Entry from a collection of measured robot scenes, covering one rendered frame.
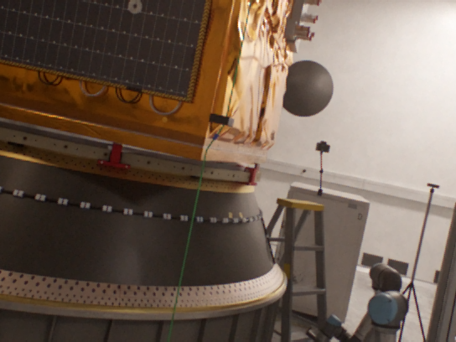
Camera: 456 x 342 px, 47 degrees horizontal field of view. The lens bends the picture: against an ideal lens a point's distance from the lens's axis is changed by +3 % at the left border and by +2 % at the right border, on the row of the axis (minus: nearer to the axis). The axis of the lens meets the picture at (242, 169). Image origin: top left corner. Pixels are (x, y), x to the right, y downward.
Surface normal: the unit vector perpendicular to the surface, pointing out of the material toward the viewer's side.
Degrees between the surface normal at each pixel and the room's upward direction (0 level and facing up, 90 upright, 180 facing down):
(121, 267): 62
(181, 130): 92
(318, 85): 90
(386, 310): 83
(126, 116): 95
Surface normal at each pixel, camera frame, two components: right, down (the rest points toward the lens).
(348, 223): -0.14, 0.01
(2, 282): 0.16, -0.69
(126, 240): 0.44, -0.35
